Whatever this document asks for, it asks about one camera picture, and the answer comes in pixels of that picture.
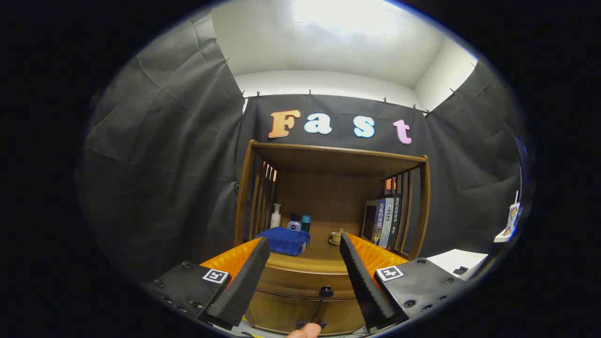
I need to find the wooden countertop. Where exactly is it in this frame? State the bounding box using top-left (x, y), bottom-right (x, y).
top-left (263, 221), bottom-right (376, 274)

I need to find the book with dark cover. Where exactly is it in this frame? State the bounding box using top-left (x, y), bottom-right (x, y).
top-left (361, 198), bottom-right (388, 246)

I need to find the blue folded towel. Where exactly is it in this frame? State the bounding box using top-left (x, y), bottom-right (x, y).
top-left (256, 227), bottom-right (311, 257)

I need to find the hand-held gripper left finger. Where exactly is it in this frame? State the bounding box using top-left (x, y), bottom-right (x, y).
top-left (141, 236), bottom-right (271, 330)

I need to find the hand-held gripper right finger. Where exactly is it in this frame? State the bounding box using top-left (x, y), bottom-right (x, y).
top-left (339, 232), bottom-right (465, 332)

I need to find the book with black spine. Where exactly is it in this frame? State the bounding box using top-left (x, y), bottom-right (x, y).
top-left (390, 194), bottom-right (403, 252)

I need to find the book with pale spine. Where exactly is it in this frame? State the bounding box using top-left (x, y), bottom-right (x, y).
top-left (383, 197), bottom-right (395, 248)

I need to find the wooden drawer with black knob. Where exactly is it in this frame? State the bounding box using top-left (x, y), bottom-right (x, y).
top-left (256, 265), bottom-right (356, 301)

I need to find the white desk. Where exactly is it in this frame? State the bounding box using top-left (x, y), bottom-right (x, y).
top-left (426, 249), bottom-right (489, 281)

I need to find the wooden cabinet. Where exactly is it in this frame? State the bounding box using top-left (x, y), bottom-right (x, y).
top-left (233, 139), bottom-right (431, 336)

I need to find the printed paper cup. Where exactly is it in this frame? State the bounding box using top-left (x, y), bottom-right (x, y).
top-left (506, 191), bottom-right (521, 237)

